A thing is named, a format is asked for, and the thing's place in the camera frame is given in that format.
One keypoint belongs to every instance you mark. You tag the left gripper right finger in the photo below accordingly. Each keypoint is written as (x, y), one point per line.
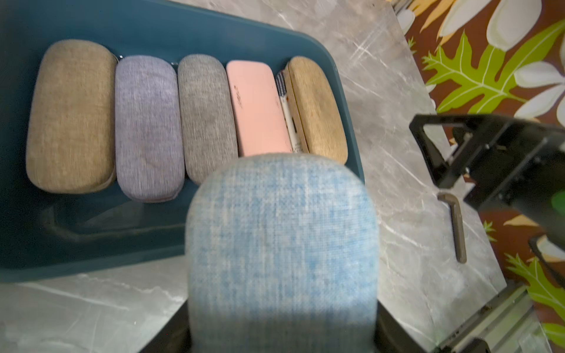
(390, 335)

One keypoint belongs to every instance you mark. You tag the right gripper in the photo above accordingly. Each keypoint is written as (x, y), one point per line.
(515, 164)

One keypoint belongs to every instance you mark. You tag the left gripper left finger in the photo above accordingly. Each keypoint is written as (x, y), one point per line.
(174, 337)

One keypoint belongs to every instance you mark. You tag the light blue glasses case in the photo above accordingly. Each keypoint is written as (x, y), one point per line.
(282, 256)

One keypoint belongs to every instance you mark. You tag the tan fabric glasses case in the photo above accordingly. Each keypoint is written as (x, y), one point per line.
(314, 110)

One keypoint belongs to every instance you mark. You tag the newspaper print glasses case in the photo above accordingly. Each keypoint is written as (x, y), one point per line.
(283, 96)

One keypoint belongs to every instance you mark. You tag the purple fabric glasses case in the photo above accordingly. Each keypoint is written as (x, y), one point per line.
(150, 163)

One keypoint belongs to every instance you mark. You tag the pink glasses case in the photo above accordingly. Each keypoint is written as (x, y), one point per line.
(259, 119)

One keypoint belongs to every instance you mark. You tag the grey fabric glasses case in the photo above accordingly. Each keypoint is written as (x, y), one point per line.
(208, 124)

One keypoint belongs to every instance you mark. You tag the beige fabric glasses case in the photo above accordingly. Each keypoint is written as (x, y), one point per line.
(70, 147)

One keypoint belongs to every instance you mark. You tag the teal plastic storage tray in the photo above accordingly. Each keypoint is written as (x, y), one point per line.
(47, 235)

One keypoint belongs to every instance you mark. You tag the dark metal hex key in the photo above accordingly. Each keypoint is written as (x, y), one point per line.
(457, 224)

